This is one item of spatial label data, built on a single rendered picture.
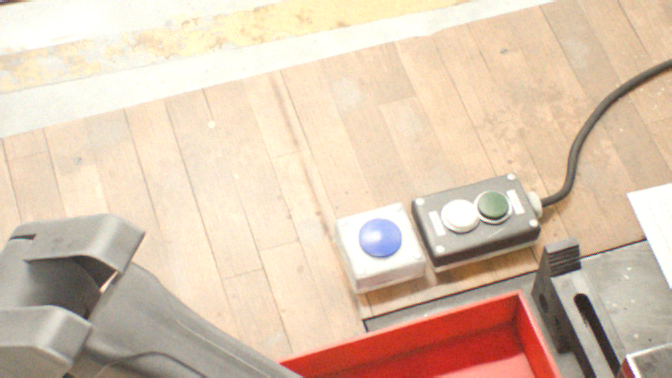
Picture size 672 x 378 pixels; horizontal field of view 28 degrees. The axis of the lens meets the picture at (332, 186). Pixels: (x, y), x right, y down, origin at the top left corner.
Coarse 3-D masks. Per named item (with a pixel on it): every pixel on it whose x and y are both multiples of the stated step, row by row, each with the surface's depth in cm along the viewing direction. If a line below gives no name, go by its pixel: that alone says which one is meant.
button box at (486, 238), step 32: (608, 96) 137; (576, 160) 133; (448, 192) 128; (480, 192) 128; (512, 192) 128; (416, 224) 128; (448, 224) 126; (480, 224) 126; (512, 224) 126; (448, 256) 125; (480, 256) 127
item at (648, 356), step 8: (664, 344) 96; (640, 352) 96; (648, 352) 96; (656, 352) 96; (664, 352) 96; (624, 360) 96; (632, 360) 96; (640, 360) 96; (648, 360) 96; (656, 360) 96; (664, 360) 96; (624, 368) 97; (632, 368) 95; (640, 368) 95; (648, 368) 95; (656, 368) 95; (664, 368) 95; (616, 376) 99; (624, 376) 97; (632, 376) 96; (640, 376) 95; (648, 376) 95; (656, 376) 95; (664, 376) 95
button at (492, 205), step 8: (488, 192) 127; (496, 192) 127; (480, 200) 127; (488, 200) 127; (496, 200) 127; (504, 200) 127; (480, 208) 126; (488, 208) 126; (496, 208) 126; (504, 208) 126; (488, 216) 126; (496, 216) 126; (504, 216) 126
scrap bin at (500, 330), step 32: (416, 320) 117; (448, 320) 119; (480, 320) 121; (512, 320) 123; (320, 352) 116; (352, 352) 118; (384, 352) 120; (416, 352) 122; (448, 352) 122; (480, 352) 122; (512, 352) 122; (544, 352) 116
